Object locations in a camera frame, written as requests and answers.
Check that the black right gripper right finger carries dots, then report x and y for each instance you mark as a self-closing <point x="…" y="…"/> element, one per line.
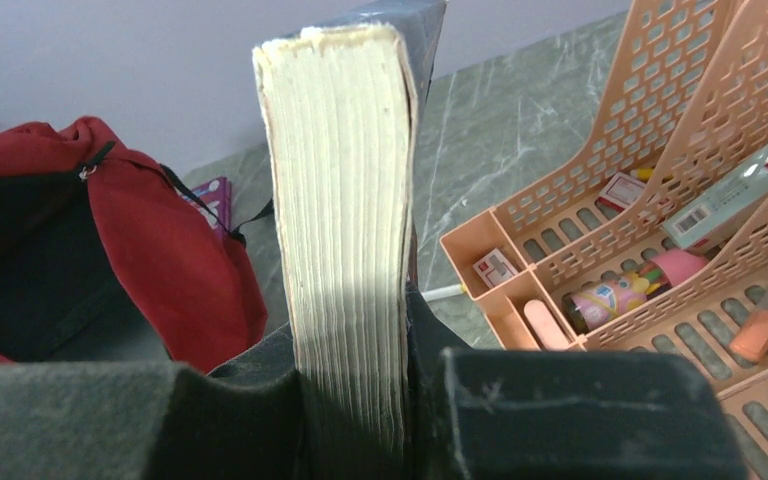
<point x="496" y="414"/>

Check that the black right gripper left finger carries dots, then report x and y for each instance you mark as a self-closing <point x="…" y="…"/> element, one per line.
<point x="155" y="420"/>

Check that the purple puzzle book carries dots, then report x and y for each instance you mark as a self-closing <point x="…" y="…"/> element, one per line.
<point x="215" y="196"/>

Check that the red student backpack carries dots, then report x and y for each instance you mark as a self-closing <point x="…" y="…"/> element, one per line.
<point x="94" y="233"/>

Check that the blue paperback book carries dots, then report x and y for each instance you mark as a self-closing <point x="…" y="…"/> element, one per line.
<point x="342" y="104"/>

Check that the pink eraser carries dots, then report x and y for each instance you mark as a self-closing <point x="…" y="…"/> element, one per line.
<point x="545" y="327"/>

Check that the yellow white marker pen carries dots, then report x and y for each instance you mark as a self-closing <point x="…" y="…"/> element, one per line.
<point x="443" y="292"/>

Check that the small white card box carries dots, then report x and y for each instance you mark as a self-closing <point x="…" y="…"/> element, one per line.
<point x="494" y="268"/>

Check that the pink pencil case tube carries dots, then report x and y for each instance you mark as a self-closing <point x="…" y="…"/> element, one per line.
<point x="594" y="306"/>

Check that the small red white box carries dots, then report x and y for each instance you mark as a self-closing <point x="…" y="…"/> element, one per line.
<point x="620" y="192"/>

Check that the orange plastic desk organizer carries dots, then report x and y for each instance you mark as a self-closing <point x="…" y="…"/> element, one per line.
<point x="686" y="102"/>

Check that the white green ruler case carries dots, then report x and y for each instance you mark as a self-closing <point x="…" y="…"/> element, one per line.
<point x="718" y="212"/>

